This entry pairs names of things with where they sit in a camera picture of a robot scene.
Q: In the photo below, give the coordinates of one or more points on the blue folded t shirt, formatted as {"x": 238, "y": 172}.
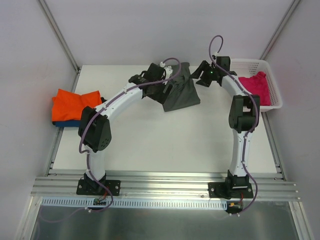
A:
{"x": 67, "y": 124}

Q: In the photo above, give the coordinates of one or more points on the dark grey t shirt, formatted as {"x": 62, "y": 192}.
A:
{"x": 183, "y": 93}

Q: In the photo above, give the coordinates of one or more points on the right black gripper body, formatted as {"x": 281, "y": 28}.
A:
{"x": 205, "y": 75}

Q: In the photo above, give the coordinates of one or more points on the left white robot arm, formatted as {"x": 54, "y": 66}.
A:
{"x": 95, "y": 122}

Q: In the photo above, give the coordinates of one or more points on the orange folded t shirt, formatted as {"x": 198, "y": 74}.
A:
{"x": 64, "y": 93}

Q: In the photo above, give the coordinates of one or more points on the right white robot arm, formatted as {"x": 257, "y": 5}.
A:
{"x": 243, "y": 119}

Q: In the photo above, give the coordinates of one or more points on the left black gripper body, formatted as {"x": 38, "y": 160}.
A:
{"x": 158, "y": 90}

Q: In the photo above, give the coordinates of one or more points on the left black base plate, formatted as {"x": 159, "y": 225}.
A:
{"x": 91, "y": 188}

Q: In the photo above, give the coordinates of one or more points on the white slotted cable duct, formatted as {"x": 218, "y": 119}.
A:
{"x": 134, "y": 203}

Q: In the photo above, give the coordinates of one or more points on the aluminium mounting rail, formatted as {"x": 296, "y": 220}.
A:
{"x": 165, "y": 185}

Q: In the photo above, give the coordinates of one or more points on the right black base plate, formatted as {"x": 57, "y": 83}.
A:
{"x": 224, "y": 191}

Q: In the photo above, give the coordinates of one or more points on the pink t shirt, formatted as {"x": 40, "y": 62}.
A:
{"x": 258, "y": 85}

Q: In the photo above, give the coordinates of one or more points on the white plastic basket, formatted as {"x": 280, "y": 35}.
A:
{"x": 250, "y": 67}

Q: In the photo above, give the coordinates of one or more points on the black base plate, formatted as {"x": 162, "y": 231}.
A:
{"x": 91, "y": 188}
{"x": 224, "y": 191}

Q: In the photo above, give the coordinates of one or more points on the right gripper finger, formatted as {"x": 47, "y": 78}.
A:
{"x": 200, "y": 70}
{"x": 204, "y": 81}

